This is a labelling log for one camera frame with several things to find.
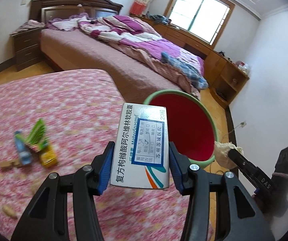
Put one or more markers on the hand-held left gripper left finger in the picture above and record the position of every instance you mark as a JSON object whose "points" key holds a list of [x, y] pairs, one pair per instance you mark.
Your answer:
{"points": [[105, 168]]}

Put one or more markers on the small blue plastic bottle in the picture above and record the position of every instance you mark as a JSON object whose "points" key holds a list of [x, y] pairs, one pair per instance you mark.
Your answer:
{"points": [[22, 148]]}

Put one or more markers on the dark wooden nightstand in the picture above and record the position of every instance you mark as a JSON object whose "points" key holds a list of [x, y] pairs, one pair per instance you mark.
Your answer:
{"points": [[26, 50]]}

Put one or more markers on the wall outlet with plug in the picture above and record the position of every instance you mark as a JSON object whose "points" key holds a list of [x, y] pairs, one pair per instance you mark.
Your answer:
{"points": [[241, 124]]}

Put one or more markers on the wooden block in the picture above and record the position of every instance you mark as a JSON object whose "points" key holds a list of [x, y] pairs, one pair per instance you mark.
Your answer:
{"points": [[7, 165]]}

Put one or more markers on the red bucket with green rim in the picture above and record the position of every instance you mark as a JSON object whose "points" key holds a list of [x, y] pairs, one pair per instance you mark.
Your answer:
{"points": [[184, 120]]}

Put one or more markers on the pink floral tablecloth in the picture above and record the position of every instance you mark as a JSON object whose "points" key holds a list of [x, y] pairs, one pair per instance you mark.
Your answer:
{"points": [[58, 105]]}

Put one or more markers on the purple floral quilt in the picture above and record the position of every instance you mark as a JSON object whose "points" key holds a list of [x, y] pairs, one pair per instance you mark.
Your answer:
{"points": [[139, 37]]}

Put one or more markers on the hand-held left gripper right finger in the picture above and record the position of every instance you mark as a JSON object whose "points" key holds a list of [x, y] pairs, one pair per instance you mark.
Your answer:
{"points": [[175, 168]]}

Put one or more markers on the small yellow box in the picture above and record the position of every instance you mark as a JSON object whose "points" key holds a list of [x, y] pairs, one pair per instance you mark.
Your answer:
{"points": [[48, 157]]}

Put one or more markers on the peanut in shell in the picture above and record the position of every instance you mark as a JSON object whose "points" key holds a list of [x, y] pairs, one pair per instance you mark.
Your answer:
{"points": [[10, 210]]}

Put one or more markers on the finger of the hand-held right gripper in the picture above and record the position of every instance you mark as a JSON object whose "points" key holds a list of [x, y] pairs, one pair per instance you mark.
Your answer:
{"points": [[249, 168]]}

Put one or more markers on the wooden framed window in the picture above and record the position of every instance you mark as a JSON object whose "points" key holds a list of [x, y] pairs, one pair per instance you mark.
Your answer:
{"points": [[199, 10]]}

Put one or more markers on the small black device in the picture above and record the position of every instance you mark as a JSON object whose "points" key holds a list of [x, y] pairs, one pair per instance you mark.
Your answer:
{"points": [[221, 53]]}

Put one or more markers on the pale napa cabbage piece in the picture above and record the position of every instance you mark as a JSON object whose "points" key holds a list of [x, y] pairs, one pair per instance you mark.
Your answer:
{"points": [[222, 153]]}

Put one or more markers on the bottles on cabinet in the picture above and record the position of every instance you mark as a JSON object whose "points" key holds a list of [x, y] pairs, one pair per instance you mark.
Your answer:
{"points": [[242, 66]]}

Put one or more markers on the black box in cabinet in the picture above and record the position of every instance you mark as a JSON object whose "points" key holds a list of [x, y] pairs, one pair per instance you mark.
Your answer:
{"points": [[220, 94]]}

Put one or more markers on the white pillow with purple frill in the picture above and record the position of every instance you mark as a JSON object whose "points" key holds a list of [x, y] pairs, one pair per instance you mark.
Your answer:
{"points": [[63, 24]]}

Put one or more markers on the white medicine box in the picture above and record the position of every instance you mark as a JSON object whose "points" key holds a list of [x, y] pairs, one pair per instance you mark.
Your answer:
{"points": [[139, 155]]}

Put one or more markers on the long wooden cabinet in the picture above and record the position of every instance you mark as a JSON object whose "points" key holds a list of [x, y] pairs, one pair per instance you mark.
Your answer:
{"points": [[219, 65]]}

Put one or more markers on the dark wooden headboard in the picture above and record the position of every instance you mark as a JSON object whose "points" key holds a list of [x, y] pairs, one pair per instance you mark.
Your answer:
{"points": [[66, 1]]}

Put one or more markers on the clothes heap on nightstand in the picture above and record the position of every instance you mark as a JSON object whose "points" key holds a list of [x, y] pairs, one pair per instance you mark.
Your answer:
{"points": [[28, 26]]}

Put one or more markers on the blue clothes pile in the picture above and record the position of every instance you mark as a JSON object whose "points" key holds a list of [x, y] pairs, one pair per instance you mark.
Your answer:
{"points": [[160, 18]]}

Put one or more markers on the green striped packet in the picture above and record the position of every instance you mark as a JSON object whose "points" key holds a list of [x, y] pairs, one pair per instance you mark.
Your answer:
{"points": [[37, 134]]}

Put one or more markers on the bed with brown mattress cover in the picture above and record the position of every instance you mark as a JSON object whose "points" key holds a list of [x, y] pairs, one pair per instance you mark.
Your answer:
{"points": [[88, 52]]}

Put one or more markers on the blue plaid garment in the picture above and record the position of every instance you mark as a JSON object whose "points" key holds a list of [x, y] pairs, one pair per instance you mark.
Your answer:
{"points": [[184, 67]]}

